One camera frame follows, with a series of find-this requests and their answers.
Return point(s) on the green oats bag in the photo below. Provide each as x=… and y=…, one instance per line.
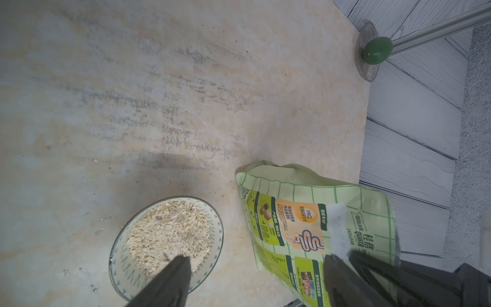
x=297, y=218

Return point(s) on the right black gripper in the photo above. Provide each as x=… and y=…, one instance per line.
x=381, y=283

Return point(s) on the oats in bowl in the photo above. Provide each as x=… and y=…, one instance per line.
x=170, y=229

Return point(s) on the green avocado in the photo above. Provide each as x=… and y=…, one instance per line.
x=377, y=50

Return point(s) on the right metal frame post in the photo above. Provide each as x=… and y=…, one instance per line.
x=468, y=19

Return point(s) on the white patterned breakfast bowl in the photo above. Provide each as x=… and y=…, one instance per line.
x=129, y=281

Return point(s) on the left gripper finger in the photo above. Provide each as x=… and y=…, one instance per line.
x=169, y=288

